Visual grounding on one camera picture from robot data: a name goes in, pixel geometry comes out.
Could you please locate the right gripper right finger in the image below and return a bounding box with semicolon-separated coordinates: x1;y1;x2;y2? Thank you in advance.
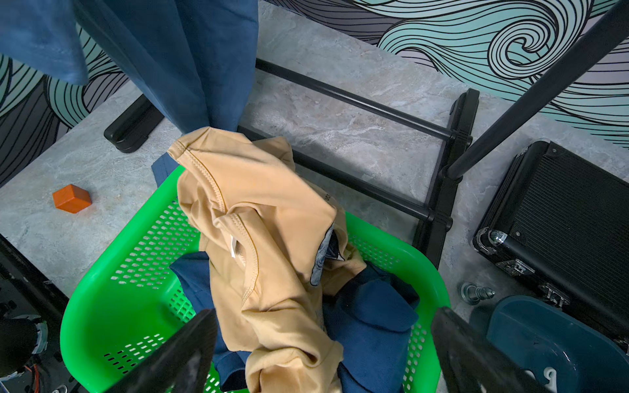
431;307;545;392

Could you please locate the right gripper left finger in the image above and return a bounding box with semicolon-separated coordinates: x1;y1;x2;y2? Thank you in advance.
108;309;219;393

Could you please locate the navy Mickey print t-shirt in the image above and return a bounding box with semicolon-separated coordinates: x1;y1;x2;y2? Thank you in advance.
170;252;420;392

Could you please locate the tan cartoon print t-shirt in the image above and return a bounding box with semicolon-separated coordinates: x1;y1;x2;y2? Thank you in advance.
169;128;365;392

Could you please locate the slate blue t-shirt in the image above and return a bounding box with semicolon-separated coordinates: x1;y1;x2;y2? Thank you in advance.
0;0;260;188

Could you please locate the white clothespin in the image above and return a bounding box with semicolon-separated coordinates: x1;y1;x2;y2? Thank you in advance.
542;366;558;393

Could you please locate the silver levelling foot bolt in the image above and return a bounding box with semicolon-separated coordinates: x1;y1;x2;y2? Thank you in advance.
459;282;496;306

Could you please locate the green plastic basket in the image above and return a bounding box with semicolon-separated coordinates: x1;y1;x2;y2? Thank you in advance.
60;168;450;392

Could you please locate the teal plastic tray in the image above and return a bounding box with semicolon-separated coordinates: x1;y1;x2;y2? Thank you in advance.
469;296;628;392

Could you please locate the black ribbed case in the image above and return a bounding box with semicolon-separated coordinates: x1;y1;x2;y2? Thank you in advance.
472;141;628;343

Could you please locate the orange small block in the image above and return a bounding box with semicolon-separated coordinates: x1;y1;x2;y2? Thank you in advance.
52;184;92;214

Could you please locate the black clothes rack frame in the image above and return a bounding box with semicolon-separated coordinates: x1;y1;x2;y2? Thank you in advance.
102;0;629;270

